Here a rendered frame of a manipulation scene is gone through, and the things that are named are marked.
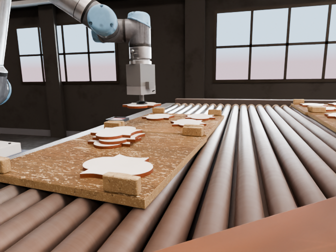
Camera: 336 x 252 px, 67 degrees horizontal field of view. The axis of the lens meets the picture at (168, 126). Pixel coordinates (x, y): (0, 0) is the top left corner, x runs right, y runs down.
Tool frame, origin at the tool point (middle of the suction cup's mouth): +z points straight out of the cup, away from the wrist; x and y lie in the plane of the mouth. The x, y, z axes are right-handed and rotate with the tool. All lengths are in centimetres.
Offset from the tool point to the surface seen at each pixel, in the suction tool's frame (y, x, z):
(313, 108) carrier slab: 62, -50, 4
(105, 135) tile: -27.4, -10.0, 3.7
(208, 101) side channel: 94, 16, 6
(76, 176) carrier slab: -45, -21, 6
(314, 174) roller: -14, -56, 9
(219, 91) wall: 313, 94, 12
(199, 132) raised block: -7.7, -26.5, 4.9
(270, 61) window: 333, 24, -31
